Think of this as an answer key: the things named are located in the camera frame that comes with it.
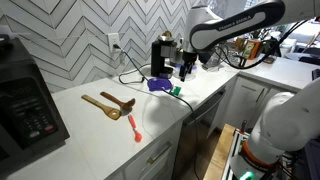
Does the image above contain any black coffee maker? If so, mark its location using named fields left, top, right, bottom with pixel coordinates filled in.
left=150, top=30, right=178, bottom=80

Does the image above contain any white cabinet door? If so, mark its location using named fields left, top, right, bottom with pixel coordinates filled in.
left=216, top=75, right=272, bottom=131

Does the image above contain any white wall outlet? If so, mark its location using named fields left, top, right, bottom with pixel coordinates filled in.
left=107, top=32, right=121, bottom=54

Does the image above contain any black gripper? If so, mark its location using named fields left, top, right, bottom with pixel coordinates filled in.
left=179, top=50, right=200, bottom=83

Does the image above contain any black microwave oven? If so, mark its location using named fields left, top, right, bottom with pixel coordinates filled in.
left=0, top=34, right=71, bottom=172

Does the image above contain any dark wooden spatula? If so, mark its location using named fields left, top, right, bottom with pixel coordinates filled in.
left=99, top=91, right=137, bottom=116

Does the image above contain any green gum pack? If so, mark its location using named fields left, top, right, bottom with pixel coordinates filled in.
left=168, top=85, right=183, bottom=97

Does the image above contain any red silicone spoon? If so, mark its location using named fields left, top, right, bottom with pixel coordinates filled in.
left=127, top=113, right=144, bottom=144

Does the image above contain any light wooden spoon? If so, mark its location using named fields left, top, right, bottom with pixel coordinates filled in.
left=80, top=94, right=123, bottom=121

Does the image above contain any black power cable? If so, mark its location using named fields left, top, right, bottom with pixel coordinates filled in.
left=113, top=43, right=201, bottom=180

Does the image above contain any dishwasher with steel handle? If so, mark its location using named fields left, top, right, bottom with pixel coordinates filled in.
left=173, top=87, right=228, bottom=180

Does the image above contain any glass pitcher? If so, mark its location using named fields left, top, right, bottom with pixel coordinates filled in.
left=201, top=49, right=229, bottom=72

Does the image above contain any small dark dish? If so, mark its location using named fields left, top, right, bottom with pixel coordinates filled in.
left=261, top=55, right=277, bottom=65

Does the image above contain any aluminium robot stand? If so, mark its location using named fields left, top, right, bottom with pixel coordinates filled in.
left=221, top=128, right=252, bottom=180

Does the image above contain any wooden board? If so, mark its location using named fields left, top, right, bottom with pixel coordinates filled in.
left=203, top=123, right=236, bottom=180

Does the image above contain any orange box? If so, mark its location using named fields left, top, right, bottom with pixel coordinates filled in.
left=241, top=38, right=262, bottom=61

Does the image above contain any gold drawer handle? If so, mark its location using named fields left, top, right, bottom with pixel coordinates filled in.
left=146, top=141, right=174, bottom=166

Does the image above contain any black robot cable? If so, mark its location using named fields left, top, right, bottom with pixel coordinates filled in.
left=213, top=18, right=312, bottom=71

